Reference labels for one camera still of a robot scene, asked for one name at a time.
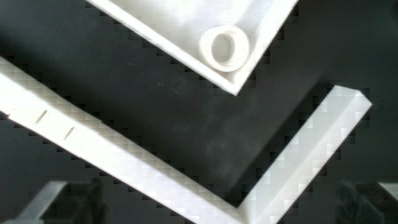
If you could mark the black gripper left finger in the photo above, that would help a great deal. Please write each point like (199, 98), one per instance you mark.
(66, 204)

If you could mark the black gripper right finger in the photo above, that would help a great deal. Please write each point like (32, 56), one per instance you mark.
(368, 203)

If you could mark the white square tabletop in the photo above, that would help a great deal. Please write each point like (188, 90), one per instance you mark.
(212, 32)

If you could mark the white U-shaped obstacle fence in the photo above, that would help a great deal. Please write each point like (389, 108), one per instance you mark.
(52, 117)

